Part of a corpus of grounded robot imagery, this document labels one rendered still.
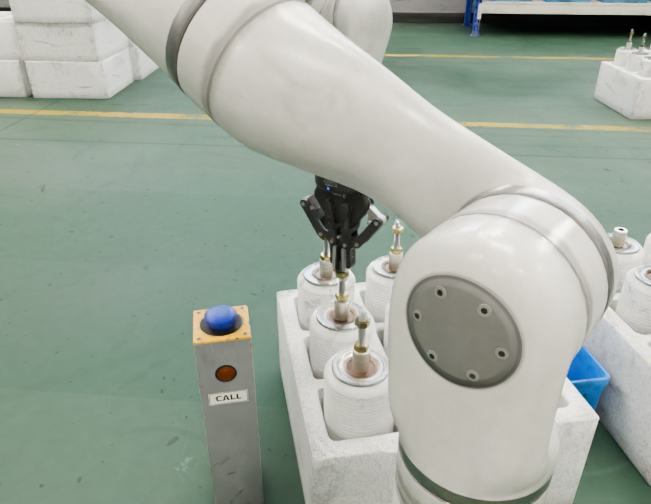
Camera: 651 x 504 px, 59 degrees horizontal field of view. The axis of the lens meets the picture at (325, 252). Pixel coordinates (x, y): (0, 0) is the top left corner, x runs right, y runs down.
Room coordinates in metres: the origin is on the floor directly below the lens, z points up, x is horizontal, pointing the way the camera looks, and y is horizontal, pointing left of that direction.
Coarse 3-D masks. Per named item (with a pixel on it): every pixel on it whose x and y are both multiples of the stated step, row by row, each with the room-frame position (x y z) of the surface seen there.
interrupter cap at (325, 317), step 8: (328, 304) 0.72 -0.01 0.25; (352, 304) 0.72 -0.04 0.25; (320, 312) 0.70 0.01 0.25; (328, 312) 0.70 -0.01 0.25; (352, 312) 0.71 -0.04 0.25; (320, 320) 0.68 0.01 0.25; (328, 320) 0.68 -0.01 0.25; (336, 320) 0.69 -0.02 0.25; (344, 320) 0.69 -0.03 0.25; (352, 320) 0.68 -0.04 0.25; (328, 328) 0.67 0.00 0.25; (336, 328) 0.66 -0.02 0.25; (344, 328) 0.66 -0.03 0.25; (352, 328) 0.66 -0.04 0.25
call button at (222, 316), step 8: (208, 312) 0.60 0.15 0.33; (216, 312) 0.60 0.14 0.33; (224, 312) 0.60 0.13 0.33; (232, 312) 0.60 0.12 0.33; (208, 320) 0.58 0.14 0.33; (216, 320) 0.58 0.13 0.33; (224, 320) 0.58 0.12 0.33; (232, 320) 0.58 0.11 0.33; (216, 328) 0.58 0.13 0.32; (224, 328) 0.58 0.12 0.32
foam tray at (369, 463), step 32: (288, 320) 0.79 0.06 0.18; (288, 352) 0.72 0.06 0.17; (384, 352) 0.70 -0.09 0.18; (288, 384) 0.73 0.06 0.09; (320, 384) 0.63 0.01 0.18; (320, 416) 0.57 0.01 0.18; (576, 416) 0.57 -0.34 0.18; (320, 448) 0.51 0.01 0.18; (352, 448) 0.51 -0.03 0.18; (384, 448) 0.52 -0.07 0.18; (576, 448) 0.56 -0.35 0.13; (320, 480) 0.50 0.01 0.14; (352, 480) 0.50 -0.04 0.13; (384, 480) 0.51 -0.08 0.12; (576, 480) 0.57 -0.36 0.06
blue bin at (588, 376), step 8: (584, 352) 0.78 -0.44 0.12; (576, 360) 0.80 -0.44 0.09; (584, 360) 0.78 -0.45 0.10; (592, 360) 0.76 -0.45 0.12; (576, 368) 0.79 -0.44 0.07; (584, 368) 0.77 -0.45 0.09; (592, 368) 0.75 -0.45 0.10; (600, 368) 0.74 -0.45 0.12; (568, 376) 0.80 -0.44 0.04; (576, 376) 0.78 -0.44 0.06; (584, 376) 0.77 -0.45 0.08; (592, 376) 0.75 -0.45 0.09; (600, 376) 0.73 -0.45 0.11; (608, 376) 0.72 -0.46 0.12; (576, 384) 0.70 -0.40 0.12; (584, 384) 0.70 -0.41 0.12; (592, 384) 0.71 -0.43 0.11; (600, 384) 0.71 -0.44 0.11; (584, 392) 0.71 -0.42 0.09; (592, 392) 0.71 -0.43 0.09; (600, 392) 0.71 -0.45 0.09; (592, 400) 0.71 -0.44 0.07; (592, 408) 0.71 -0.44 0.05
